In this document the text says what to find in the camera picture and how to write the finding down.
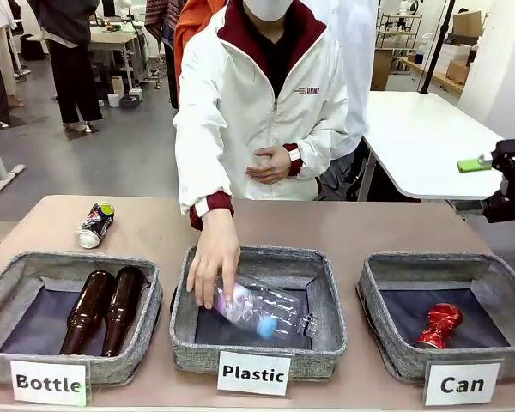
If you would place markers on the person left forearm white sleeve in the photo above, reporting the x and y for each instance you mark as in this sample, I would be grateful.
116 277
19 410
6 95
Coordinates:
322 150

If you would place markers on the white Can label card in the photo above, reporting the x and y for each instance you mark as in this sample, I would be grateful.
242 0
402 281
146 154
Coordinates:
461 384

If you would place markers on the small cardboard box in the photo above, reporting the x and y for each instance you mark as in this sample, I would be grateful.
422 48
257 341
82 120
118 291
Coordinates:
457 70

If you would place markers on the person in beige trousers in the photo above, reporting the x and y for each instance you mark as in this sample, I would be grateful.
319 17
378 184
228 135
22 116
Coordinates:
0 56

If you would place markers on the small white box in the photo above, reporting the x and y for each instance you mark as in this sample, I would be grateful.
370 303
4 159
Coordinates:
136 93

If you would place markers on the white bucket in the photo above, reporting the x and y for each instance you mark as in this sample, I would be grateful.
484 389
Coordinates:
113 99

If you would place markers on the stack of white boxes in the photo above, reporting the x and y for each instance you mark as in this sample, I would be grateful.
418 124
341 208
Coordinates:
452 53

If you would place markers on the large clear plastic bottle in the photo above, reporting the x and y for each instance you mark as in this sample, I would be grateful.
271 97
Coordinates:
287 304

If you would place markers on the grey fabric basket Bottle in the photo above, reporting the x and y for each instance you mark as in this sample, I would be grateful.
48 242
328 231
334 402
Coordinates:
68 367

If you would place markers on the brown glass bottle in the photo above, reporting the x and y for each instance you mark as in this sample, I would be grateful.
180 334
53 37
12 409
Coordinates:
122 309
88 309

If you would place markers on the person in white coat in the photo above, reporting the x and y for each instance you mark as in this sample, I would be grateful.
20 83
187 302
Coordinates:
360 64

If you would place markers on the white background desk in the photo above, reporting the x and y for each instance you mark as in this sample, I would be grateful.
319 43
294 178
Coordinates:
116 40

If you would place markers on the person in white jacket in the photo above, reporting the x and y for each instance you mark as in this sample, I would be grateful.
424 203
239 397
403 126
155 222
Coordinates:
232 86

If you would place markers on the crushed red can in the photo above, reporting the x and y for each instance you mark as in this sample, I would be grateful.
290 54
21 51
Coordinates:
442 322

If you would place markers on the brown paper bag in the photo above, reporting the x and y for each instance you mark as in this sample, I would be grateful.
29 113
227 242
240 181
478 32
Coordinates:
118 83

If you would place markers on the person left hand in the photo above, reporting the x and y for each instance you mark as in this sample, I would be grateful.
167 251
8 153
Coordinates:
272 165

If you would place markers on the wooden bench shelf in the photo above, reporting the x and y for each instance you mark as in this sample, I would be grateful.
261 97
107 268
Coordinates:
433 75

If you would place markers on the black bag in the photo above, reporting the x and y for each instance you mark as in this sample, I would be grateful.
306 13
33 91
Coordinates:
130 102

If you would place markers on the white side table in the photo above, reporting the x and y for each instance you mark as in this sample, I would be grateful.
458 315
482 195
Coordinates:
420 141

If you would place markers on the person in dark clothes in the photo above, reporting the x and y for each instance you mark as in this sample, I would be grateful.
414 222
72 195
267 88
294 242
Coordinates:
73 64

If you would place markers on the large cardboard box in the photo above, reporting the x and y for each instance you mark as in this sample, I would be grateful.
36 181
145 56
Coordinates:
468 23

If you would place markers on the black tripod pole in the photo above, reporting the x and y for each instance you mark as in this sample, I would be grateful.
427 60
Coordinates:
438 47

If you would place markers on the white desk leg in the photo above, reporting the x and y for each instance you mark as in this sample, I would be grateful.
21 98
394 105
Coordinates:
8 176

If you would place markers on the white face mask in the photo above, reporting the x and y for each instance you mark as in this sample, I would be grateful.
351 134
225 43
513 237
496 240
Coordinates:
266 8

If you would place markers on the grey fabric basket Can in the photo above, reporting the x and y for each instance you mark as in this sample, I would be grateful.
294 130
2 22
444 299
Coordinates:
395 352

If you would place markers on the dark printed drink can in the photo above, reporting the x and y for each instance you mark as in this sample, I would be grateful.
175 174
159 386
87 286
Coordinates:
94 223

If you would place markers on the person in patterned top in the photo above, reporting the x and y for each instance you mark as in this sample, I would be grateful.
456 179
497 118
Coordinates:
163 17

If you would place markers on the small bottle blue cap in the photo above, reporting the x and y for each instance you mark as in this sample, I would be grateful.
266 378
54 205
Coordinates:
240 309

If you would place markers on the white Bottle label card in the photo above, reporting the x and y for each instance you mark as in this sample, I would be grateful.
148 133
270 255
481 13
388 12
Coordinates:
47 382

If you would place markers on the white Plastic label card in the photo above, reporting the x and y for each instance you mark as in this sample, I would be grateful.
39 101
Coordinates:
253 373

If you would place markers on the person in orange top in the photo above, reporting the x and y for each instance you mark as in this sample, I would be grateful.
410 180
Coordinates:
186 34

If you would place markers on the person right hand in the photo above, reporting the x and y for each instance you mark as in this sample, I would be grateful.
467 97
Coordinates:
214 257

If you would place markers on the brown wooden cabinet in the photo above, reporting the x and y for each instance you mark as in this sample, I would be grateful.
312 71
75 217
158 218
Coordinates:
382 68

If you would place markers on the person right forearm white sleeve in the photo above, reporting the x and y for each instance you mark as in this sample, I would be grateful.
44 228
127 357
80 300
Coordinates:
206 193

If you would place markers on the grey fabric basket Plastic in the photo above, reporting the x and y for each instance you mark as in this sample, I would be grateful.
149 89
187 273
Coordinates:
322 300

